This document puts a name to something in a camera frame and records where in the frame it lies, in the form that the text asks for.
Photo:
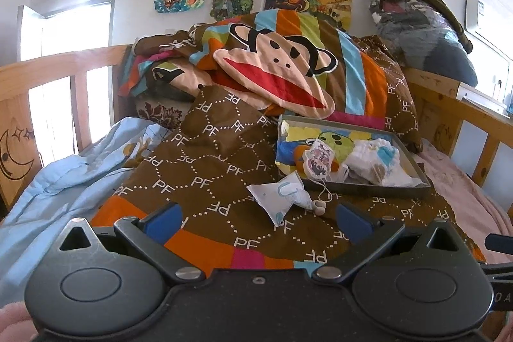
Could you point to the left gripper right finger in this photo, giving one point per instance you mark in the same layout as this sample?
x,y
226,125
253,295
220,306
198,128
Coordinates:
x,y
369,237

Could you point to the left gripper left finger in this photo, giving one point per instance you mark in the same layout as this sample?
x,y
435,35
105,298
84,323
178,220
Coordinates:
x,y
146,238

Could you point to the white whale print towel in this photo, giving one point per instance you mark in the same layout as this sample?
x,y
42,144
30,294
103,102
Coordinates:
x,y
378,162

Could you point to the white printed tissue pack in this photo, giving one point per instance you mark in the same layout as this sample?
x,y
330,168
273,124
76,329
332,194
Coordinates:
x,y
277,198

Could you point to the orange fabric band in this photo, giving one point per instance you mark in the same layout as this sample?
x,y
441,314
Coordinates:
x,y
298,157

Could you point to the grey tray with dinosaur picture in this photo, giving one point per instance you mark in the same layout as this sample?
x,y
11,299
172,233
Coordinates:
x,y
295,130

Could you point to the light blue blanket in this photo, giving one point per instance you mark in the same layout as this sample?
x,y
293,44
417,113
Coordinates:
x,y
75,186

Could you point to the floral brown pillow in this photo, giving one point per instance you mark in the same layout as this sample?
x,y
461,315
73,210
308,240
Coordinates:
x,y
163,111

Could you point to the brown monkey print duvet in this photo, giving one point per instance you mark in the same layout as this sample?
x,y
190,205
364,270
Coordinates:
x,y
224,144

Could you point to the grey clothes bundle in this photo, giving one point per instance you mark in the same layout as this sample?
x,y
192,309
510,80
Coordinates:
x,y
421,38

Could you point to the yellow landscape poster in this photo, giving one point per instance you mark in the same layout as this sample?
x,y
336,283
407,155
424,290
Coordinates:
x,y
338,12

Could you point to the wooden bed frame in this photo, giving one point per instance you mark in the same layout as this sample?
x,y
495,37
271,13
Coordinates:
x,y
45,101

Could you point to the white wall air conditioner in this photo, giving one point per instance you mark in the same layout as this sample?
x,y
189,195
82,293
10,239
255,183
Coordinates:
x,y
491,26

